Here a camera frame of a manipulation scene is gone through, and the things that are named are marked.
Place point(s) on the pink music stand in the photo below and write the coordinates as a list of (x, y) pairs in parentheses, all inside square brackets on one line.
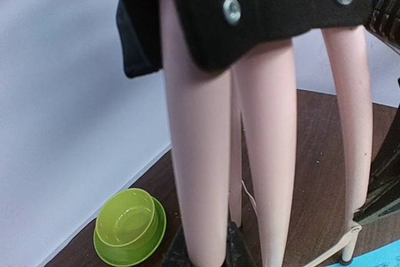
[(230, 64)]

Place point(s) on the blue sheet music page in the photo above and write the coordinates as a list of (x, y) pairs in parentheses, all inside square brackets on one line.
[(385, 256)]

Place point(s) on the green plastic bowl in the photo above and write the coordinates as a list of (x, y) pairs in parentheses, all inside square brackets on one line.
[(128, 218)]

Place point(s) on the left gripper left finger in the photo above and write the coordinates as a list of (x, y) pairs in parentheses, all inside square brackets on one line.
[(237, 253)]

